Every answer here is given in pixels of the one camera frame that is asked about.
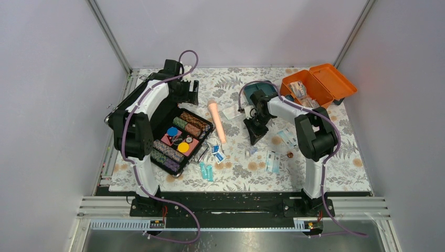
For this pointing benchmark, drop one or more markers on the orange black chip stack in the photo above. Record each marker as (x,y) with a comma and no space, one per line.
(200,124)

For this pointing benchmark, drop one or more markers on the teal tube pair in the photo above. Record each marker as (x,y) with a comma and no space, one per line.
(206,171)

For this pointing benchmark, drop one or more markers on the small blue clear ampoule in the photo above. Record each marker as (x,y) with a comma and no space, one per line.
(251,151)

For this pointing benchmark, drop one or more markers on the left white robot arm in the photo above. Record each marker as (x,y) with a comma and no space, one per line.
(142,111)

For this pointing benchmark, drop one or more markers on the green chip stack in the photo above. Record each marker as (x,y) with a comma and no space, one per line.
(180,123)

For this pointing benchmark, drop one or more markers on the small blue sachets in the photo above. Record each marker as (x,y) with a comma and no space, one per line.
(217,152)

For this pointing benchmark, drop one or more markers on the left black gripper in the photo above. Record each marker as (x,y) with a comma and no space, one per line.
(189,96)

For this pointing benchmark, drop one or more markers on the teal divided tray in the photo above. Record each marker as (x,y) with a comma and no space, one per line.
(265,86)

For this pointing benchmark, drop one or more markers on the yellow poker chip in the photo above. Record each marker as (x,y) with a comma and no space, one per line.
(183,147)

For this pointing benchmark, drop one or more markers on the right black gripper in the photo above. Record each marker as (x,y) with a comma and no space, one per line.
(255,134)

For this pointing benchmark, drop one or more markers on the blue white sachet packet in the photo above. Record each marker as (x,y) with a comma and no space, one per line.
(273,162)

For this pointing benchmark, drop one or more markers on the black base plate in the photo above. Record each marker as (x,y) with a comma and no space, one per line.
(216,209)

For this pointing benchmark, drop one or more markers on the blue white medicine packet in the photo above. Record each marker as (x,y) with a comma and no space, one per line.
(288,138)

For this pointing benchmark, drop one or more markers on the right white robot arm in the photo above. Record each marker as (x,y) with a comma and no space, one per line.
(315,135)

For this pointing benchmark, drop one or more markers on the blue poker chip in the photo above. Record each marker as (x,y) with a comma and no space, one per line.
(172,131)

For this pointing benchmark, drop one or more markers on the black poker chip case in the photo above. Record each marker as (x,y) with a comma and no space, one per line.
(165,154)

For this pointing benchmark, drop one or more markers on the floral table mat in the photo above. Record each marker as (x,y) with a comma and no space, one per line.
(345,171)

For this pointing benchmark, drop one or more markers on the orange medicine box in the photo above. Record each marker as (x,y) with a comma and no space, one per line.
(324,83)

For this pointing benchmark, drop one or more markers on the red white chip stack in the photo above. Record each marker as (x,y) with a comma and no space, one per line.
(193,130)

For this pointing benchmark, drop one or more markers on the clear gauze packet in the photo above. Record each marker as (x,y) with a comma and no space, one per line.
(232,112)

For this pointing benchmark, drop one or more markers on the colourful plaster box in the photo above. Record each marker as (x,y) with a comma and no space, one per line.
(299,89)

